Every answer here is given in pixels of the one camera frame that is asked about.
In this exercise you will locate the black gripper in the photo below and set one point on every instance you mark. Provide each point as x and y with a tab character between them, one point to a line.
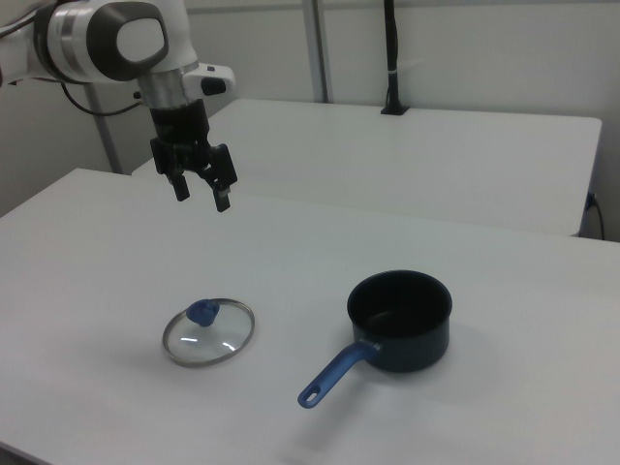
179	123

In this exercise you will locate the glass lid with blue knob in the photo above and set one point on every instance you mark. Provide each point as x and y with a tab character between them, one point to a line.
203	312

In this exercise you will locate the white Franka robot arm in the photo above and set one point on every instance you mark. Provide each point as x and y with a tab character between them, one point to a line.
97	39

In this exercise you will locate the dark blue saucepan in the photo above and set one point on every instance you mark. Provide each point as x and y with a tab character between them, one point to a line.
412	349

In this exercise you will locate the grey partition post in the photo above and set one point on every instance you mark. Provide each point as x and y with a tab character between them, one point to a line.
319	48
104	135

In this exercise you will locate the black camera stand pole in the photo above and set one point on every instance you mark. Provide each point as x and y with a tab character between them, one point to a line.
392	48

